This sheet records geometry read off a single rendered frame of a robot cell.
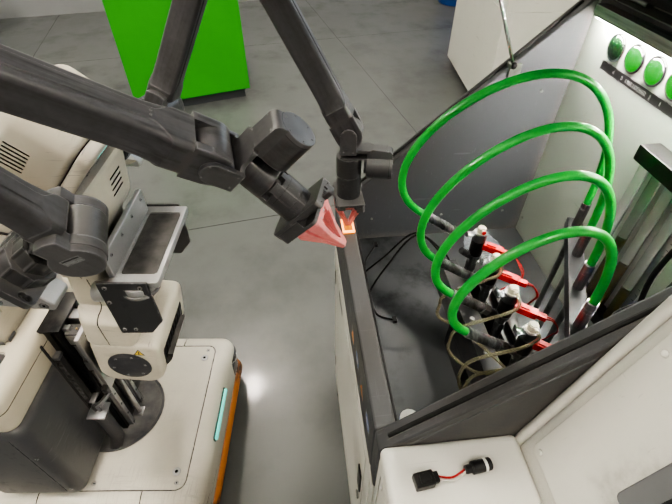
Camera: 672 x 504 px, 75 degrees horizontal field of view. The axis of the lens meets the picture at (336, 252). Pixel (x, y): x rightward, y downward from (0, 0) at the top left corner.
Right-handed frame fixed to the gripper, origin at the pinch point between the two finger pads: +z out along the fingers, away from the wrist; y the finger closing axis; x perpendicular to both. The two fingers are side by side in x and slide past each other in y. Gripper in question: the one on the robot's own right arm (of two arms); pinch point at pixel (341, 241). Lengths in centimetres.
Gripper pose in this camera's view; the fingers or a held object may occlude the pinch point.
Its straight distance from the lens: 70.0
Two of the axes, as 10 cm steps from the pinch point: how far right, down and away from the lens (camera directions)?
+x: 1.6, -6.9, 7.1
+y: 6.8, -4.5, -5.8
